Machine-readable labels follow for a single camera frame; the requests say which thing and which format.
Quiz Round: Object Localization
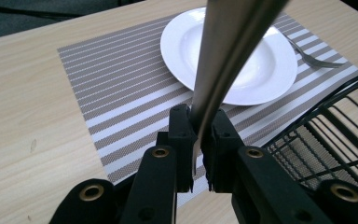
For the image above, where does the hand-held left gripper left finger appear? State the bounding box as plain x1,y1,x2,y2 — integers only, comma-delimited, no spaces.
156,104,199,194

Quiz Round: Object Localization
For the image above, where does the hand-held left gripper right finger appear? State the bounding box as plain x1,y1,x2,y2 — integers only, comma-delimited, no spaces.
200,108,247,193

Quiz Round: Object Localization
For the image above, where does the black wire cutlery caddy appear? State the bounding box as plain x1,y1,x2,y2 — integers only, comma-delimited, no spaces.
262,66,358,196

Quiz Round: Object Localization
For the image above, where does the metal utensil handle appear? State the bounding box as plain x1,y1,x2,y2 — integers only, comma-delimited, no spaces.
189,0,290,177

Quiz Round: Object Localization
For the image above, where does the steel fork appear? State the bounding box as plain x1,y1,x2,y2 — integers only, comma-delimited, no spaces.
281,31,348,70

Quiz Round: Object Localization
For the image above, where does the grey striped placemat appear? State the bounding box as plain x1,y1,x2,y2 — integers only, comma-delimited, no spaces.
57,11,358,209

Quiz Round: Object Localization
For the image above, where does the white round plate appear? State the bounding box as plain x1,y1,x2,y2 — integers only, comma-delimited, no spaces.
159,7,299,106

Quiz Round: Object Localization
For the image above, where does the black floor cable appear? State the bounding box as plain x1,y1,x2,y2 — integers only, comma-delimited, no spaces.
0,2,87,21

